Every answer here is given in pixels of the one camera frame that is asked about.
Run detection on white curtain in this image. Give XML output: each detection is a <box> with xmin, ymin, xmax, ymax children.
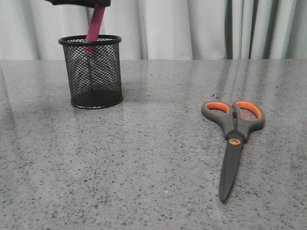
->
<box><xmin>0</xmin><ymin>0</ymin><xmax>307</xmax><ymax>60</ymax></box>

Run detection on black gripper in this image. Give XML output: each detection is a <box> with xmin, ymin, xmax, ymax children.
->
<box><xmin>47</xmin><ymin>0</ymin><xmax>111</xmax><ymax>7</ymax></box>

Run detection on pink pen with clear cap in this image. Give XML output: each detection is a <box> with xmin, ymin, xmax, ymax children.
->
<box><xmin>85</xmin><ymin>4</ymin><xmax>105</xmax><ymax>43</ymax></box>

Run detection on grey orange scissors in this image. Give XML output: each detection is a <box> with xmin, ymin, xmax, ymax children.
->
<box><xmin>201</xmin><ymin>101</ymin><xmax>265</xmax><ymax>203</ymax></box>

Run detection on black mesh pen cup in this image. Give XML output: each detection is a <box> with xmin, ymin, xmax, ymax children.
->
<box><xmin>59</xmin><ymin>34</ymin><xmax>123</xmax><ymax>109</ymax></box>

